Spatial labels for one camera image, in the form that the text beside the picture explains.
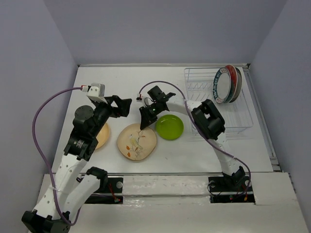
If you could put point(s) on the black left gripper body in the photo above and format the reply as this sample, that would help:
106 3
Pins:
103 111

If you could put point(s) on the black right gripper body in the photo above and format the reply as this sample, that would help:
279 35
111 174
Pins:
155 109

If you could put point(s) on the beige plate with bird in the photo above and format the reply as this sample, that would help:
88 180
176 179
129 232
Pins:
136 144

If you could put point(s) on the large green rimmed lettered plate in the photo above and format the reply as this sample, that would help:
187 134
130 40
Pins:
221 85

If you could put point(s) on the red plate with teal flower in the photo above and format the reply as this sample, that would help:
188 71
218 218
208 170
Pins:
234 82

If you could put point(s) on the small green red rimmed plate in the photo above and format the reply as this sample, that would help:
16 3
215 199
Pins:
239 84

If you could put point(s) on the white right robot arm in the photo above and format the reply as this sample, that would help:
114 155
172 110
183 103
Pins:
206 119

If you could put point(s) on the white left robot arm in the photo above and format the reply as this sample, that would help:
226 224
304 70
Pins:
60 206

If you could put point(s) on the plain yellow plate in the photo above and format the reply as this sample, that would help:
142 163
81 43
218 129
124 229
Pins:
103 136

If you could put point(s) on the lime green plate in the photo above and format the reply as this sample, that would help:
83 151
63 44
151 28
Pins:
169 127

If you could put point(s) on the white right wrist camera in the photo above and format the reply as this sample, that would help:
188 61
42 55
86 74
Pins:
143 100

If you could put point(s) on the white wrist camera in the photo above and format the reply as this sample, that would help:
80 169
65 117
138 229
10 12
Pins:
143 100
96 92

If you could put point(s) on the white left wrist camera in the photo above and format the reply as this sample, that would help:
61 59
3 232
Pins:
96 92

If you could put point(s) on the white wire dish rack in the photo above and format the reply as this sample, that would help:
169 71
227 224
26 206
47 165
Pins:
199 84

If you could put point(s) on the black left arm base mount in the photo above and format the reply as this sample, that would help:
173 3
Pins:
108 193

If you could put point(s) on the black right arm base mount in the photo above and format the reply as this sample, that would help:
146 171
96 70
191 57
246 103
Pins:
221 193

